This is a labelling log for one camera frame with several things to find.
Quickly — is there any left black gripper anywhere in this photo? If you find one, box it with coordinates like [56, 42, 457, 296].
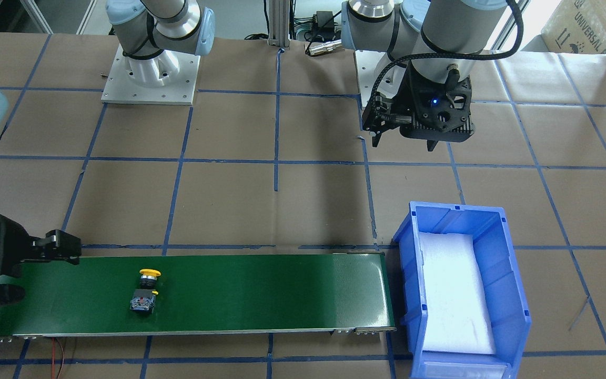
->
[361, 91, 439, 153]

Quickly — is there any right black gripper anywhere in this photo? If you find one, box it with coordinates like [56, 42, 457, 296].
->
[0, 214, 82, 277]

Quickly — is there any yellow push button switch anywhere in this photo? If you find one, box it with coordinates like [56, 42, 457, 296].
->
[130, 268, 161, 314]

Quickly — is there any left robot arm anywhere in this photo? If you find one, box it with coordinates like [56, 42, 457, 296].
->
[341, 1, 524, 151]

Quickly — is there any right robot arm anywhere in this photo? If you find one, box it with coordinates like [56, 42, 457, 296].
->
[0, 1, 216, 298]

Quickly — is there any black power adapter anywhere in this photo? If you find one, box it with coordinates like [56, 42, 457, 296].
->
[312, 11, 335, 32]

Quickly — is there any green conveyor belt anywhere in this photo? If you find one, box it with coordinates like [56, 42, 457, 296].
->
[0, 253, 396, 338]

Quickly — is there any blue plastic bin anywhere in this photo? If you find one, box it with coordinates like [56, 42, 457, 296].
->
[393, 201, 532, 378]

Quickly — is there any white foam pad bin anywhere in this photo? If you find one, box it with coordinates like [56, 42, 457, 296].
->
[419, 233, 496, 355]

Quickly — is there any cardboard box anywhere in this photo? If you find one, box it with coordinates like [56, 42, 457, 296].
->
[541, 1, 606, 54]

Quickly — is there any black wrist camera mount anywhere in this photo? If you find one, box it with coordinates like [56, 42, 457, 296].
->
[399, 61, 474, 143]

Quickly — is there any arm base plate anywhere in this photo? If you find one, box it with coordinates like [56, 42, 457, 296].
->
[101, 46, 200, 106]
[355, 50, 407, 108]

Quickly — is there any red black conveyor wire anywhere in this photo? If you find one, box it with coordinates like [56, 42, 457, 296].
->
[50, 337, 67, 379]

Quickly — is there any aluminium frame post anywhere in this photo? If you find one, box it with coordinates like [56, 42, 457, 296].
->
[267, 1, 293, 51]

